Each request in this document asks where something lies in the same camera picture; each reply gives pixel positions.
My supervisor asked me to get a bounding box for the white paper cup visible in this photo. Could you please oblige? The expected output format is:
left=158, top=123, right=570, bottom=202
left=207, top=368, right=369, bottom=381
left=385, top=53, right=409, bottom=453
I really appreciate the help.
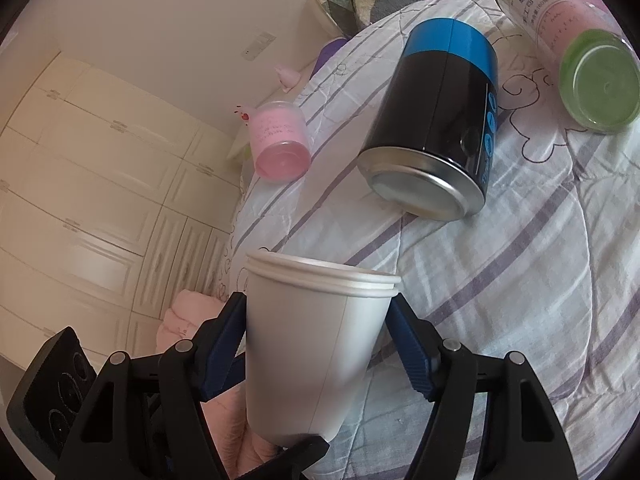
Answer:
left=245, top=252, right=401, bottom=448

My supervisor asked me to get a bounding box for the small pink plastic cup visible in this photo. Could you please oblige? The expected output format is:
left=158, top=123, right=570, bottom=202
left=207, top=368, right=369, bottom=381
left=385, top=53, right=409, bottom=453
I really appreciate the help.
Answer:
left=248, top=101, right=311, bottom=183

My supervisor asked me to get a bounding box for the person's hand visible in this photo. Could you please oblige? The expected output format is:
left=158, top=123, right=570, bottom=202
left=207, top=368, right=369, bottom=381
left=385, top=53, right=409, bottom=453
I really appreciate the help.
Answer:
left=202, top=382, right=278, bottom=479

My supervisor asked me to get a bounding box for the pink folded cloth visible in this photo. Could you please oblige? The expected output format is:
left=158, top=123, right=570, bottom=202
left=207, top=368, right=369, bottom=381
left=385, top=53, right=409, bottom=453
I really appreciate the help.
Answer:
left=155, top=289, right=224, bottom=353

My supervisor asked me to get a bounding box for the striped white quilt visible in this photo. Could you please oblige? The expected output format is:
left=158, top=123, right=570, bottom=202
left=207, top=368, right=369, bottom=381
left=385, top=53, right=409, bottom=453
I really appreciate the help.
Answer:
left=215, top=0, right=639, bottom=479

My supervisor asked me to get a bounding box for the cream wardrobe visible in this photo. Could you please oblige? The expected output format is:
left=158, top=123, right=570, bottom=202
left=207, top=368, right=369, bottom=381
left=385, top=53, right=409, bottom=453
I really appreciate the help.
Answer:
left=1, top=54, right=241, bottom=368

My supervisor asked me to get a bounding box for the cream nightstand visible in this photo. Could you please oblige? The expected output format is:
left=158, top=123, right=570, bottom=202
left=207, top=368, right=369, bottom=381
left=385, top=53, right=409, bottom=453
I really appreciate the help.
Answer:
left=227, top=125, right=252, bottom=162

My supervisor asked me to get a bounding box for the black and blue tin can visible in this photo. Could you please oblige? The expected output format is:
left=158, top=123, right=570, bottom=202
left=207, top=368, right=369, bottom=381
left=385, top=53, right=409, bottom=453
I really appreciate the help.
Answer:
left=357, top=18, right=498, bottom=221

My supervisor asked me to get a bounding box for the pink bug figurine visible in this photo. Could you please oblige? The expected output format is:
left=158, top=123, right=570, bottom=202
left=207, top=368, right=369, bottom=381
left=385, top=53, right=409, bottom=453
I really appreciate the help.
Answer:
left=234, top=105, right=254, bottom=124

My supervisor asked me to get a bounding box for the pink bird figurine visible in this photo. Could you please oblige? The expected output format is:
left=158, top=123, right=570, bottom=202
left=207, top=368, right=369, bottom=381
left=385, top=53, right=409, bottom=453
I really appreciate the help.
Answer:
left=274, top=65, right=302, bottom=93

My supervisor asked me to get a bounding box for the pink and green canister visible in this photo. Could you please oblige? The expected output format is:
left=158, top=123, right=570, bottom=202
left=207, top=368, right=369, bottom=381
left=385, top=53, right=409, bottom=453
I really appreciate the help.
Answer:
left=496, top=0, right=639, bottom=133

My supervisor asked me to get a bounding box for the purple bed bumper left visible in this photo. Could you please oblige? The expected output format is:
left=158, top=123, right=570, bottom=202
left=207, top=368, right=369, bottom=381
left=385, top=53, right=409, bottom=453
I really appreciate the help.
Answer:
left=310, top=37, right=348, bottom=77

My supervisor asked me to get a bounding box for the wall outlet plate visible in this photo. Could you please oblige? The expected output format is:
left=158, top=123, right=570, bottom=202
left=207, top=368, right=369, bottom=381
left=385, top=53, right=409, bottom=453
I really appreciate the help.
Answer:
left=241, top=32, right=276, bottom=61

